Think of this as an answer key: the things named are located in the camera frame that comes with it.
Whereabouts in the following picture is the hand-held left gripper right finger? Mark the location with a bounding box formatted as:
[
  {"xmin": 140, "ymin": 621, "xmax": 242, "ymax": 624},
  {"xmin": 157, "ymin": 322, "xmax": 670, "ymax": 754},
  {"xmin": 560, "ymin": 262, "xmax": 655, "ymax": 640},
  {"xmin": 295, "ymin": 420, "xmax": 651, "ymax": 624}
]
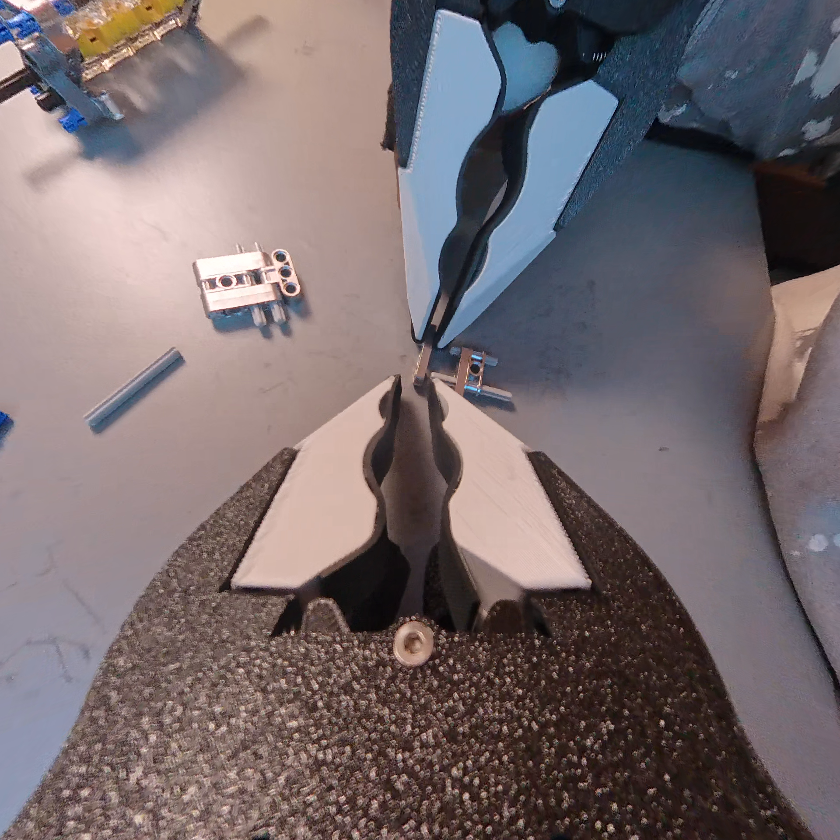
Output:
[{"xmin": 427, "ymin": 378, "xmax": 593, "ymax": 602}]

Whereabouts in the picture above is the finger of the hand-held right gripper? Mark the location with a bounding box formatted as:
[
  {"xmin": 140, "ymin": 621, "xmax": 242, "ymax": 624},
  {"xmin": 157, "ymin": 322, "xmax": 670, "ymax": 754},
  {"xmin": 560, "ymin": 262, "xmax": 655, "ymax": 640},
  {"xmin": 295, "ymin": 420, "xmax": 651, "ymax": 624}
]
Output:
[
  {"xmin": 397, "ymin": 8, "xmax": 506, "ymax": 342},
  {"xmin": 433, "ymin": 79, "xmax": 620, "ymax": 349}
]

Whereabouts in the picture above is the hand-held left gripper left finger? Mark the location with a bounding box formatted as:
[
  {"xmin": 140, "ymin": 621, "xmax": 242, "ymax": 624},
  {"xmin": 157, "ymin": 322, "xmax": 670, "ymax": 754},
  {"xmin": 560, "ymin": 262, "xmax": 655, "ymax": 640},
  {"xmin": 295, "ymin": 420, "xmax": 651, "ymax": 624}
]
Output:
[{"xmin": 230, "ymin": 375, "xmax": 403, "ymax": 595}]

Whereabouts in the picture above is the chrome two-hole beam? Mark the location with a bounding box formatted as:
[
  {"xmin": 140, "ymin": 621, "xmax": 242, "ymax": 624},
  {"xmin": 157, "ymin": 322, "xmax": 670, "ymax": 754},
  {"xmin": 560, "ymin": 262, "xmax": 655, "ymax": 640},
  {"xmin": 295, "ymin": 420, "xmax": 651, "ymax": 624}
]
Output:
[{"xmin": 459, "ymin": 350, "xmax": 490, "ymax": 396}]

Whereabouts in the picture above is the chrome beam assembly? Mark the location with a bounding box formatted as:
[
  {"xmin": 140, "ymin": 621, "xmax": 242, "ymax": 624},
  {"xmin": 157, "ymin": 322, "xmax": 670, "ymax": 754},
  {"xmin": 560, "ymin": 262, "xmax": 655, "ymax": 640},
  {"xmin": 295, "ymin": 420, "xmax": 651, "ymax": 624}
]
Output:
[{"xmin": 192, "ymin": 243, "xmax": 308, "ymax": 327}]

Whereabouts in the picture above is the clear engine block model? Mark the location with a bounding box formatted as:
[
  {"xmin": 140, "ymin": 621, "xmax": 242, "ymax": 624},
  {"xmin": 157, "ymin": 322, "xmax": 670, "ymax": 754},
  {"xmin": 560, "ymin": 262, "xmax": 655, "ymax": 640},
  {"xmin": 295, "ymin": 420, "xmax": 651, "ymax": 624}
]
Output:
[{"xmin": 0, "ymin": 0, "xmax": 201, "ymax": 132}]

